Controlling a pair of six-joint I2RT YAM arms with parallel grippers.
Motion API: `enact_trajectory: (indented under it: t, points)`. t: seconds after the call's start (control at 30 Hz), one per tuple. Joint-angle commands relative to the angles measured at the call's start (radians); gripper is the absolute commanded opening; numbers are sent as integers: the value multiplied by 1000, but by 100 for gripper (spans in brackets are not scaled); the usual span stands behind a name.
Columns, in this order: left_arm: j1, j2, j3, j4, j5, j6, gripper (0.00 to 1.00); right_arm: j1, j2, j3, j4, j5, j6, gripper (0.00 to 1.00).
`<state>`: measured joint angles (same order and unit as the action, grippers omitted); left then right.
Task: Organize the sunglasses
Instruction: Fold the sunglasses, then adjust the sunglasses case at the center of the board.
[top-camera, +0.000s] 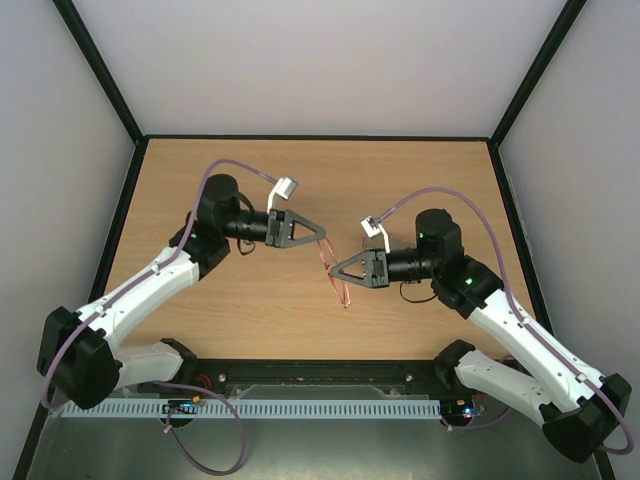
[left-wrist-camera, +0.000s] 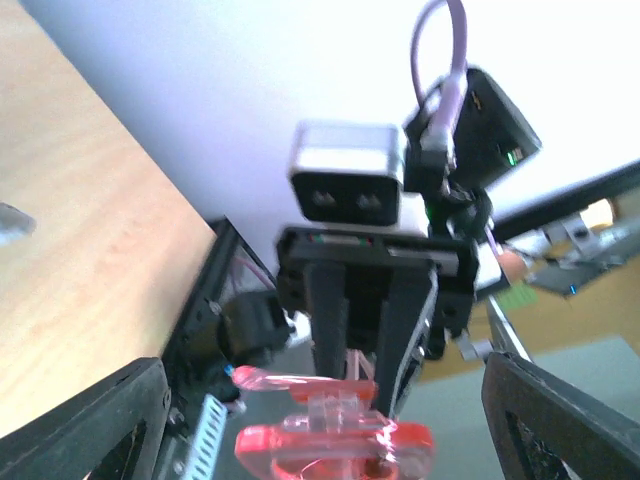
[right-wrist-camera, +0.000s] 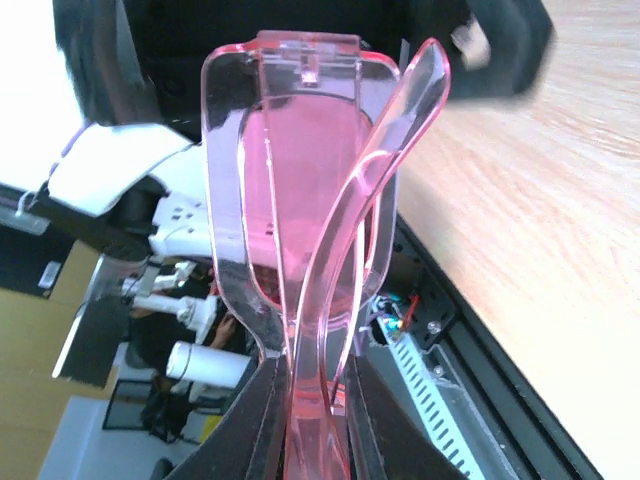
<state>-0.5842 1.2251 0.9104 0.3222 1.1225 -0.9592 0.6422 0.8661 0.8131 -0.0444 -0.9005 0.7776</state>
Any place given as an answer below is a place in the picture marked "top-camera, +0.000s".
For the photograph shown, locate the purple cable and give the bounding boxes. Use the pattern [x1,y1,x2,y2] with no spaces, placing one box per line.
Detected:
[40,159,279,475]
[372,187,635,454]

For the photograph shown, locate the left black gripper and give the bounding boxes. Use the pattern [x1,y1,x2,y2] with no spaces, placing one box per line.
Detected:
[221,208,325,248]

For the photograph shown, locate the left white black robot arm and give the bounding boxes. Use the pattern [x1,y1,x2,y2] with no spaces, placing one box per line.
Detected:
[37,174,326,409]

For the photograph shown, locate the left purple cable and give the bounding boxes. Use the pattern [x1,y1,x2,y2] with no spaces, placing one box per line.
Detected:
[40,159,279,475]

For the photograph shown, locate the flag pattern glasses case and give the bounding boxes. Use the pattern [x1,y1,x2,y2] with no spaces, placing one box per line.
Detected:
[362,235,415,250]

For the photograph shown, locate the right green circuit board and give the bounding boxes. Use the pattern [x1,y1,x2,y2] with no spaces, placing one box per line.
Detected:
[440,395,486,426]

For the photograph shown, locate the black frame post left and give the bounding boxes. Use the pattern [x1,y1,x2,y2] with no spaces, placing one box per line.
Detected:
[53,0,144,144]

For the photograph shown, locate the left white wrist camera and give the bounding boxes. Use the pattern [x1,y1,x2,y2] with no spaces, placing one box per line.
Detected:
[267,176,299,211]

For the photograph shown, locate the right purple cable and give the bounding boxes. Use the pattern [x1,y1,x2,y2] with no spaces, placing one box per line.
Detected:
[372,187,635,454]

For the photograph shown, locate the left black circuit board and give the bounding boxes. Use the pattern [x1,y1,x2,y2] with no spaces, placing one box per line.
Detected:
[159,396,206,416]

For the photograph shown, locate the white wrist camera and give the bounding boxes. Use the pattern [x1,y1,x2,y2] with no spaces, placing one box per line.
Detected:
[267,176,299,211]
[360,215,391,253]

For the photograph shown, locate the black frame post right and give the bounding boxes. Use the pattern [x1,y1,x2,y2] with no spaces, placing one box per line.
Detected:
[488,0,587,150]

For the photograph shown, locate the light blue slotted cable duct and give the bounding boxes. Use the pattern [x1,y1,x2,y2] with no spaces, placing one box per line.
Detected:
[62,398,441,420]

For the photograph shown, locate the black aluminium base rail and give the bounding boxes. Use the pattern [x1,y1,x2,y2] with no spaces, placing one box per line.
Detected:
[187,359,452,398]

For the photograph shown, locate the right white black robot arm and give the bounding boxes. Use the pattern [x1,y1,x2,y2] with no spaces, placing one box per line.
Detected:
[330,209,632,463]

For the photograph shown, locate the pink translucent sunglasses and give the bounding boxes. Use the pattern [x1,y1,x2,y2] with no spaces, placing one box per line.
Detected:
[315,238,354,310]

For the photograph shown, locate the black frame post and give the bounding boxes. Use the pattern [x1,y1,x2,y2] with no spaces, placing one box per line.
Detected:
[53,0,144,144]
[488,0,587,150]

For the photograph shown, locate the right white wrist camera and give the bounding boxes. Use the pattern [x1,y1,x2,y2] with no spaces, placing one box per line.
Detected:
[360,215,391,253]

